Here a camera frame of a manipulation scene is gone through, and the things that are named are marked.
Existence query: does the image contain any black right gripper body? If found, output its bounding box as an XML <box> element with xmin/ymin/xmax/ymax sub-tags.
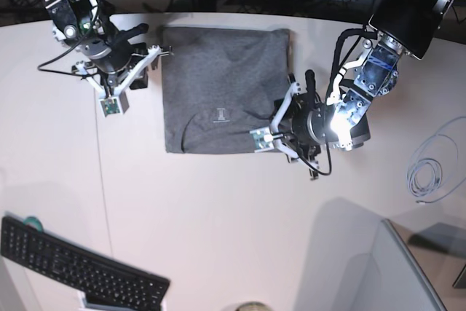
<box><xmin>78</xmin><ymin>23</ymin><xmax>149</xmax><ymax>74</ymax></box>

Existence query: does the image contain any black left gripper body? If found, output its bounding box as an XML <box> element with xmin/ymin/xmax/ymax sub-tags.
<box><xmin>292</xmin><ymin>70</ymin><xmax>332</xmax><ymax>158</ymax></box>

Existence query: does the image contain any grey t-shirt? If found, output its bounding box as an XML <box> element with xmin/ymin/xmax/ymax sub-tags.
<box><xmin>162</xmin><ymin>27</ymin><xmax>290</xmax><ymax>154</ymax></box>

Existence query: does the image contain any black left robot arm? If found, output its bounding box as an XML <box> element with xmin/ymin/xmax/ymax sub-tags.
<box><xmin>263</xmin><ymin>0</ymin><xmax>453</xmax><ymax>161</ymax></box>

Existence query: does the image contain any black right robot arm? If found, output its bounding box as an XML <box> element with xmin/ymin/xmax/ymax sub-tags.
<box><xmin>37</xmin><ymin>0</ymin><xmax>151</xmax><ymax>94</ymax></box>

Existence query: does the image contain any green tape roll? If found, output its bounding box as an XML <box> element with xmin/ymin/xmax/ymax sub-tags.
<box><xmin>23</xmin><ymin>216</ymin><xmax>44</xmax><ymax>232</ymax></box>

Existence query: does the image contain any round metallic can top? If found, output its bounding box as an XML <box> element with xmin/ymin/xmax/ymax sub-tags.
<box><xmin>234</xmin><ymin>301</ymin><xmax>272</xmax><ymax>311</ymax></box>

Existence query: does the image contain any black computer keyboard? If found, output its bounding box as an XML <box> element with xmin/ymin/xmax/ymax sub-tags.
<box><xmin>1</xmin><ymin>216</ymin><xmax>170</xmax><ymax>310</ymax></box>

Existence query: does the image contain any coiled white cable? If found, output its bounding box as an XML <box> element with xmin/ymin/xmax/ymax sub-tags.
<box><xmin>406</xmin><ymin>117</ymin><xmax>466</xmax><ymax>205</ymax></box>

